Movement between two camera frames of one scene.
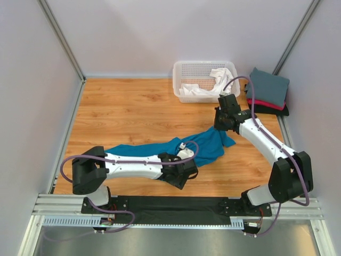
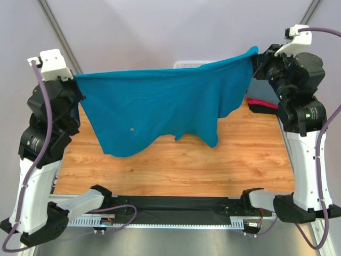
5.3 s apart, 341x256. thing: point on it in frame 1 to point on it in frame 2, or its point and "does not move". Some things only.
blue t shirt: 196,145 to 122,111
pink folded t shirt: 267,104 does not move
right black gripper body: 219,123 to 272,68
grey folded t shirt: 267,87 does not move
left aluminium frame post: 64,44 does not move
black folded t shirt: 261,109 does not move
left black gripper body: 180,182 to 78,96
